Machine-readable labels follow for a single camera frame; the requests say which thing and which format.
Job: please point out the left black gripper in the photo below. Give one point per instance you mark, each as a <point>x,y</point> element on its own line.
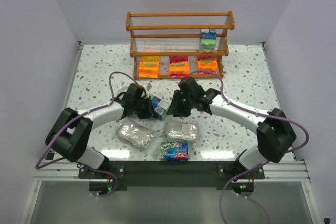
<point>143,106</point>

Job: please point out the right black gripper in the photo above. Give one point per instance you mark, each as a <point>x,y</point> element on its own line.
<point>179,104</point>

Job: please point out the orange Scrub Daddy box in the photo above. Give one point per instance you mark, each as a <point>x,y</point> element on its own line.
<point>149,66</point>

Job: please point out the blue green colourful sponge pack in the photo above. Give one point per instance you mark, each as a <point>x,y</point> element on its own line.
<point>174,151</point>

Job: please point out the orange Scrub Mommy box back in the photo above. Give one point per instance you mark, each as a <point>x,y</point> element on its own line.
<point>179,67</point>

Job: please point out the orange pink Scrub Mommy box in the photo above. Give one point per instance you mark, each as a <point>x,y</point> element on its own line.
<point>207,64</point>

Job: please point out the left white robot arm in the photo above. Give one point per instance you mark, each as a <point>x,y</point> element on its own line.
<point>70,133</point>

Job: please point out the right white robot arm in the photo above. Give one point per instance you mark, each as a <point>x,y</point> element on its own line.
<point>274,133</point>

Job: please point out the wooden three-tier shelf rack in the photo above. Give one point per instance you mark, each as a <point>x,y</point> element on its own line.
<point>177,34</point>

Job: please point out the silver scourer pack upper left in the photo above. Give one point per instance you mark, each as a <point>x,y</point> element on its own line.
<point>121,90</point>

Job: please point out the silver scourer pack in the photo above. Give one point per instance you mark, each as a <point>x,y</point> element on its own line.
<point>176,130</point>
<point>121,90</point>
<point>134,134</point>

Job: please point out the silver scourer pack right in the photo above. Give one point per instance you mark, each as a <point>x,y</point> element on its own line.
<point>176,130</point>

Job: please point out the silver scourer pack lower left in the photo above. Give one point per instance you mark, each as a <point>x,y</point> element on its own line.
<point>134,134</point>

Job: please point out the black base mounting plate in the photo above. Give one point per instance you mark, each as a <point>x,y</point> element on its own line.
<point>171,173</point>

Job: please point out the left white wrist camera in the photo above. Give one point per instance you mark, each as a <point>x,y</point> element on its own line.
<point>148,87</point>

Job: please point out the left aluminium rail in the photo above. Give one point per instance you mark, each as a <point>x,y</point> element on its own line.
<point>61,171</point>

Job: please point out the aluminium rail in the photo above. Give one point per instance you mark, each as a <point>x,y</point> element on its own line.
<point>61,171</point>
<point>285,171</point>

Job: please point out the right aluminium rail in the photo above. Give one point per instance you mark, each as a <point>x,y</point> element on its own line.
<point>285,171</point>

